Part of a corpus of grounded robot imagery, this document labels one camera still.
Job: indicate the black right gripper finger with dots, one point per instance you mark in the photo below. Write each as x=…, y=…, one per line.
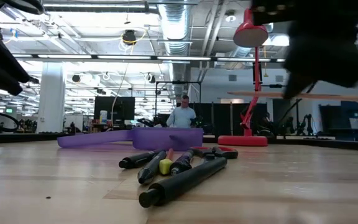
x=294, y=87

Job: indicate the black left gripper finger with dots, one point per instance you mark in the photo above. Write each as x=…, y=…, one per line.
x=2, y=79
x=8, y=62

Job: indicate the black and red scissors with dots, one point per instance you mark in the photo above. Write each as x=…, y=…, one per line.
x=228, y=153

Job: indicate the purple plastic supply box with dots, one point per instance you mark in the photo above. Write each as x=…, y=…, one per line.
x=166, y=138

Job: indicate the black click pen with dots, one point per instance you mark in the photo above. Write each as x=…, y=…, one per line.
x=182, y=182
x=135, y=160

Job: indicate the orange pencil with yellow cap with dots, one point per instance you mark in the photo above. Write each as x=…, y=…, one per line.
x=165, y=166

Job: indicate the black marker pen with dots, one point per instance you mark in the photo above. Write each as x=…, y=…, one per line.
x=149, y=171

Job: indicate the black background robot arm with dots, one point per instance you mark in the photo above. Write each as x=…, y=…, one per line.
x=309, y=124

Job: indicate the white building column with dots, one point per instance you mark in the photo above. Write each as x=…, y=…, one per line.
x=51, y=99

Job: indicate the overhead light bar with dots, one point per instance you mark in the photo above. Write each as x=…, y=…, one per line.
x=64, y=56

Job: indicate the red desk lamp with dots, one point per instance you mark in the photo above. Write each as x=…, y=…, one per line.
x=242, y=140

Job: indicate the white wipes container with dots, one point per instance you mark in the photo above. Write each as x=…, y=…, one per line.
x=103, y=117

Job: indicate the person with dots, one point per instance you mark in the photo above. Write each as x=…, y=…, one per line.
x=182, y=116

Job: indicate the black monitor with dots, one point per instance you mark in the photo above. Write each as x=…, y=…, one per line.
x=123, y=107

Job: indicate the black hanging ceiling device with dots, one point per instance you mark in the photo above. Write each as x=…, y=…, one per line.
x=129, y=37

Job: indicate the black partition wall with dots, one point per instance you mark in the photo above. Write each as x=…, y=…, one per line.
x=222, y=118

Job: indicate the black background rig frame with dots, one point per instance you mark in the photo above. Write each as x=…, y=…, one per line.
x=179, y=82

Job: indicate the silver ceiling duct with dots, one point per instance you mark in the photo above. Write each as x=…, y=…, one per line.
x=176, y=25

